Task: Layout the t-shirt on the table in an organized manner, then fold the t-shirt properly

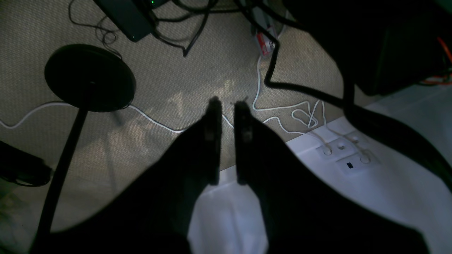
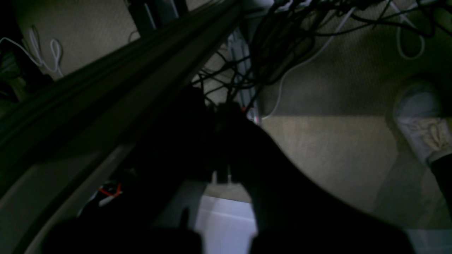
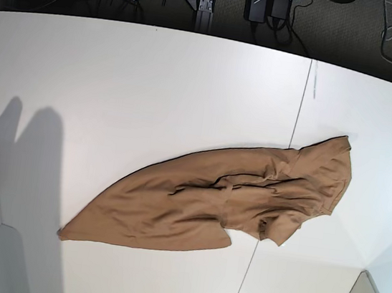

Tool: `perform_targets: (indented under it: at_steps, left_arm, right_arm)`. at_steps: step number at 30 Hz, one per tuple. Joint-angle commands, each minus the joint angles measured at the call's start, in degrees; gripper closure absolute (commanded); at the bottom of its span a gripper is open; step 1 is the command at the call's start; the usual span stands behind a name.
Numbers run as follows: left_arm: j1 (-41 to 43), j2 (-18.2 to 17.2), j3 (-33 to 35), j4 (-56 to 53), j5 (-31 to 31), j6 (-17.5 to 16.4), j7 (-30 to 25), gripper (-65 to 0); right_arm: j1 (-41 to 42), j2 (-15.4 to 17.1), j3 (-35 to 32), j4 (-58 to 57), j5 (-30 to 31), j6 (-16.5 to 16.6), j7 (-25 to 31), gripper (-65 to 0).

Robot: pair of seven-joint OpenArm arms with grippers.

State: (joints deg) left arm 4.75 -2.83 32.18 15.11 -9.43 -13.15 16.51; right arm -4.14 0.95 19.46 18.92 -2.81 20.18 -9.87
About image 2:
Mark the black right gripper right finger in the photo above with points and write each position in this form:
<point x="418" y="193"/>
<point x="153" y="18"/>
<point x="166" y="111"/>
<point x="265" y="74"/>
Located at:
<point x="292" y="213"/>

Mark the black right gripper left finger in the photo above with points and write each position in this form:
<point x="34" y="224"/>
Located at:
<point x="163" y="180"/>

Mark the grey sneaker shoe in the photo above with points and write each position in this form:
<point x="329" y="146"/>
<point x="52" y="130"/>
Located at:
<point x="418" y="114"/>

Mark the aluminium table frame rail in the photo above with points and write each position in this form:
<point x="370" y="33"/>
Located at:
<point x="140" y="74"/>

